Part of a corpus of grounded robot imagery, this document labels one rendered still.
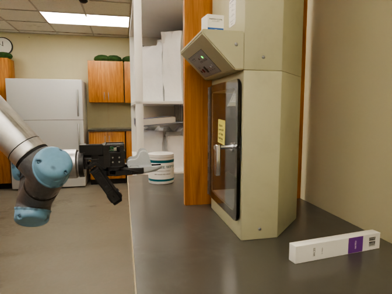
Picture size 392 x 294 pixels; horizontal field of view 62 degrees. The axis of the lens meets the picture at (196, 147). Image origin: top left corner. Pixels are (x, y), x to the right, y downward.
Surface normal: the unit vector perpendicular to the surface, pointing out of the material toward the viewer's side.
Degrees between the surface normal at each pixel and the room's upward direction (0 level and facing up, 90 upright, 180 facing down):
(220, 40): 90
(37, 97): 90
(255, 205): 90
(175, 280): 0
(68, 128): 90
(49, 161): 52
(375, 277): 0
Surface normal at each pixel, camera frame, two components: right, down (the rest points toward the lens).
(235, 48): 0.22, 0.11
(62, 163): 0.55, -0.54
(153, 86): -0.22, 0.16
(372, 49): -0.98, 0.03
